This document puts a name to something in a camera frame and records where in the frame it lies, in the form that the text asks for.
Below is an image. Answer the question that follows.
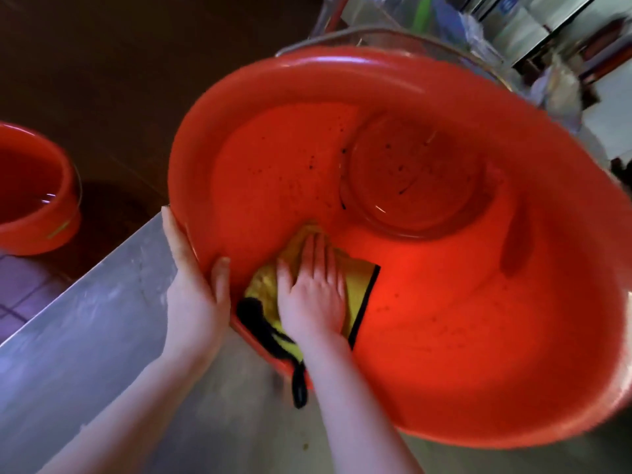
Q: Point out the person's right hand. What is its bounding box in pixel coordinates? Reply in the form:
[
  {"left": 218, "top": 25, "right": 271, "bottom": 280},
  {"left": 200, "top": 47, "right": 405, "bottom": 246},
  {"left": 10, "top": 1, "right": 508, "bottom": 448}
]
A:
[{"left": 276, "top": 233, "right": 347, "bottom": 347}]

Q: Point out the person's left hand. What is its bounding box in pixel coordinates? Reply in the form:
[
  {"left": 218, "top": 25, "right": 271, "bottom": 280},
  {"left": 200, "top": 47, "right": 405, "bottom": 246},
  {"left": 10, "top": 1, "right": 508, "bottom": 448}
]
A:
[{"left": 160, "top": 206, "right": 232, "bottom": 364}]

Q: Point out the yellow cloth with black trim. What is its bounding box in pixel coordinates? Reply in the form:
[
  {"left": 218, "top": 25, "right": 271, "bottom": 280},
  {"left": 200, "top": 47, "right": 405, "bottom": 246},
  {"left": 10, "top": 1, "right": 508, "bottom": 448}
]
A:
[{"left": 235, "top": 223, "right": 381, "bottom": 409}]

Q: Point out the large red plastic basin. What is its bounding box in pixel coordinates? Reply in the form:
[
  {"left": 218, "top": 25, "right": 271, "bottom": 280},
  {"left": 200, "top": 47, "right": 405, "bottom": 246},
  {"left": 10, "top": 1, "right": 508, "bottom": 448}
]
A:
[{"left": 167, "top": 44, "right": 632, "bottom": 450}]

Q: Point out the person's left forearm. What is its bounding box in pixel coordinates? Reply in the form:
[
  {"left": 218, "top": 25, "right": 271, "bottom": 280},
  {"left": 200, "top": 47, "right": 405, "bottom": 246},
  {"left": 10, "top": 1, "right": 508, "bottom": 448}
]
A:
[{"left": 36, "top": 346, "right": 218, "bottom": 474}]

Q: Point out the person's right forearm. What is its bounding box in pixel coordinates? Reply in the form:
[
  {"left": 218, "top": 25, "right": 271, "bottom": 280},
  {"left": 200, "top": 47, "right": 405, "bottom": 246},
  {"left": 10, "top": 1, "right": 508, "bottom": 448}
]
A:
[{"left": 296, "top": 333, "right": 425, "bottom": 474}]

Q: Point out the small red plastic bucket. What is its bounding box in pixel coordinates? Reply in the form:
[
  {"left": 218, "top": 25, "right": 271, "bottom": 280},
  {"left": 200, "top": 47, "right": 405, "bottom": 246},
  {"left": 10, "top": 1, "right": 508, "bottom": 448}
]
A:
[{"left": 0, "top": 121, "right": 83, "bottom": 256}]

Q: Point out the steel bowl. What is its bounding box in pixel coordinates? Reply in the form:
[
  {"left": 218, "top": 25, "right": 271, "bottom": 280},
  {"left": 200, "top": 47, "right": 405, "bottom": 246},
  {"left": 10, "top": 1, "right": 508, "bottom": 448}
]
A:
[{"left": 275, "top": 25, "right": 512, "bottom": 90}]

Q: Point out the clear plastic bag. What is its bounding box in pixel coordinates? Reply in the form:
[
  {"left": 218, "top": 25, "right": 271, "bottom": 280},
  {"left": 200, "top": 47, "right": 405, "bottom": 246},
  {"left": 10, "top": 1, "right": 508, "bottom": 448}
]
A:
[{"left": 341, "top": 0, "right": 505, "bottom": 62}]

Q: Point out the white plastic bag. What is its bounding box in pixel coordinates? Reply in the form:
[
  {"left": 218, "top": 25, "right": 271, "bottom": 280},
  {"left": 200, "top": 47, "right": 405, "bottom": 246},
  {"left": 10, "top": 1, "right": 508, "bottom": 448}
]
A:
[{"left": 527, "top": 56, "right": 584, "bottom": 135}]

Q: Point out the stainless steel cabinet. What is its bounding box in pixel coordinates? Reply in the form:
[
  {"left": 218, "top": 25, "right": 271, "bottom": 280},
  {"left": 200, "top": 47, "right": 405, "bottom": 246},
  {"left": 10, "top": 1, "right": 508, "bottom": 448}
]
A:
[{"left": 461, "top": 0, "right": 600, "bottom": 67}]

